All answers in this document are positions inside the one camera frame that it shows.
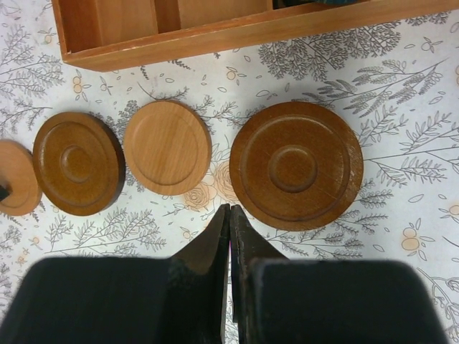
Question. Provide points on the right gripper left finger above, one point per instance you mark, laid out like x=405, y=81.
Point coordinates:
x=197, y=285

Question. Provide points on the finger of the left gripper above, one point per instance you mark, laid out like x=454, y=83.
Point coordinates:
x=5, y=190

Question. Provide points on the light wooden coaster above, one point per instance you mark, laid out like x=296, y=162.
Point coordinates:
x=167, y=147
x=19, y=180

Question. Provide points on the orange wooden compartment box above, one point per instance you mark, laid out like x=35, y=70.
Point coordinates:
x=113, y=35

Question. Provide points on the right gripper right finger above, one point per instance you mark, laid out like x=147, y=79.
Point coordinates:
x=259, y=274

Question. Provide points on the dark wooden coaster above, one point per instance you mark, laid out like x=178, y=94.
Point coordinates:
x=296, y=166
x=79, y=163

